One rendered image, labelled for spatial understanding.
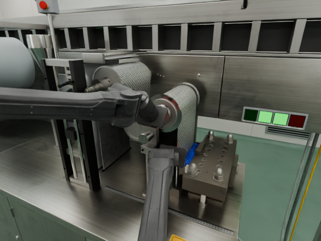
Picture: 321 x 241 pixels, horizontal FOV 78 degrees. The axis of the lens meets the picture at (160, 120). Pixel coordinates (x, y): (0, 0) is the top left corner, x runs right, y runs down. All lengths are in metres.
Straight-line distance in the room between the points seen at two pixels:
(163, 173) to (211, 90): 0.61
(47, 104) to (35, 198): 0.64
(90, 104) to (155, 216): 0.26
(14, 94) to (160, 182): 0.33
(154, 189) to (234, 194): 0.55
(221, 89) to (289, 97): 0.28
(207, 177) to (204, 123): 2.86
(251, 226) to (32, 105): 1.96
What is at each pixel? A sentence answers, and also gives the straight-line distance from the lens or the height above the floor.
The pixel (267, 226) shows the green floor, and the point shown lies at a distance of 2.17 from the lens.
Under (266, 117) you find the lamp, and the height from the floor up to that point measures 1.18.
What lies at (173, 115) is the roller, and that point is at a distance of 0.71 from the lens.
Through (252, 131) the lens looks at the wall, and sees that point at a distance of 3.55.
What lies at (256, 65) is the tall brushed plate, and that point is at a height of 1.40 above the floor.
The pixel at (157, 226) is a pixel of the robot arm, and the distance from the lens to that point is 0.39.
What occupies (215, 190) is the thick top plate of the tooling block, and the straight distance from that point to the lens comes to 0.77.
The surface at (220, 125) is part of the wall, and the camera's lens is 3.57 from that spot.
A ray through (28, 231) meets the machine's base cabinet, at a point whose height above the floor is 0.63.
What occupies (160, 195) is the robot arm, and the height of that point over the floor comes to 1.21.
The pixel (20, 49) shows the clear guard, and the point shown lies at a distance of 1.47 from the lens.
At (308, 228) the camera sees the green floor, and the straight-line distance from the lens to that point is 2.33.
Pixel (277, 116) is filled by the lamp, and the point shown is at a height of 1.19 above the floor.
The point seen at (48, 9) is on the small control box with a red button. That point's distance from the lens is 1.05.
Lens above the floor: 1.50
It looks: 22 degrees down
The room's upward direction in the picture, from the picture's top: straight up
